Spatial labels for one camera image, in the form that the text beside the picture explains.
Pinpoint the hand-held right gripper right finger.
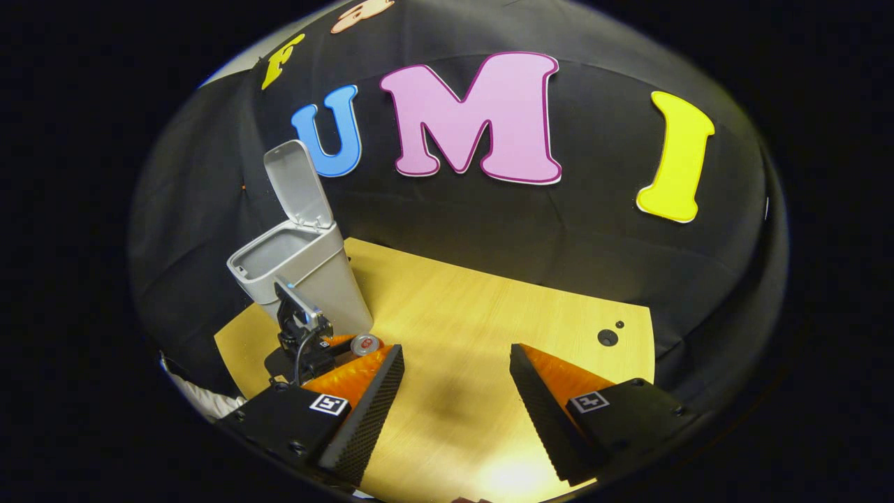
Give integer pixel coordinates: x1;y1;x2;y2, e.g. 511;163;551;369
508;342;699;488

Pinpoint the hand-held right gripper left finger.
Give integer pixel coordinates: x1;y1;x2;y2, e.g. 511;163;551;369
217;344;406;488

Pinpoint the white desktop garbage bin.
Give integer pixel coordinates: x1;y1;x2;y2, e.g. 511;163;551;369
226;140;374;337

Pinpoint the wooden desktop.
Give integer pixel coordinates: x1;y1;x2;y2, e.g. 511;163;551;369
213;238;657;503

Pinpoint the black backdrop cloth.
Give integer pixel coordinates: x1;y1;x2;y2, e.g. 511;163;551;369
129;0;791;400

